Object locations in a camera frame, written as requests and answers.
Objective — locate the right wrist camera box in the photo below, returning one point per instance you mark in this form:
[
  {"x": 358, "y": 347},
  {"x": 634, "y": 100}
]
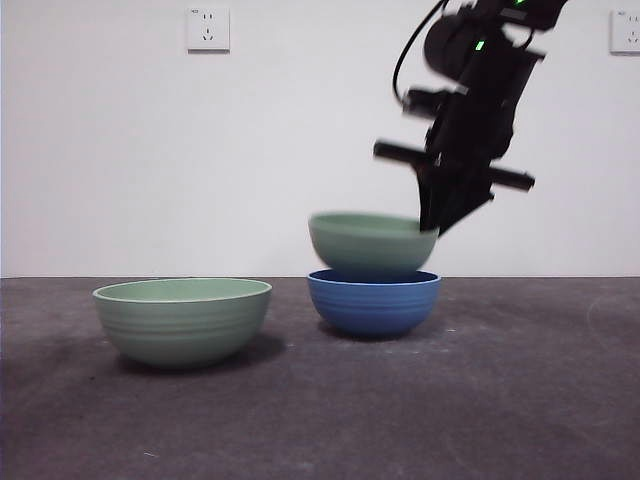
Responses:
[{"x": 430, "y": 100}]

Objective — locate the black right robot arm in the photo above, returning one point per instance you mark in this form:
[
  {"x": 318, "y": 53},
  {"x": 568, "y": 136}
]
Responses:
[{"x": 450, "y": 45}]

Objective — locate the green ribbed bowl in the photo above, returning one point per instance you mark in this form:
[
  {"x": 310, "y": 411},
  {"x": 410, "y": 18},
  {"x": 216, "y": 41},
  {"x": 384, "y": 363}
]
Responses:
[
  {"x": 182, "y": 330},
  {"x": 370, "y": 247}
]

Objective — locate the white wall socket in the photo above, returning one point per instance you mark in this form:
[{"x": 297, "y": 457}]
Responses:
[
  {"x": 626, "y": 31},
  {"x": 209, "y": 30}
]

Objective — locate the blue ribbed bowl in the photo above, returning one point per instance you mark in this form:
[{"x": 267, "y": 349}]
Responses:
[{"x": 372, "y": 307}]

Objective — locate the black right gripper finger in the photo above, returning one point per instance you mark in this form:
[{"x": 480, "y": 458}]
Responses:
[
  {"x": 431, "y": 200},
  {"x": 465, "y": 205}
]

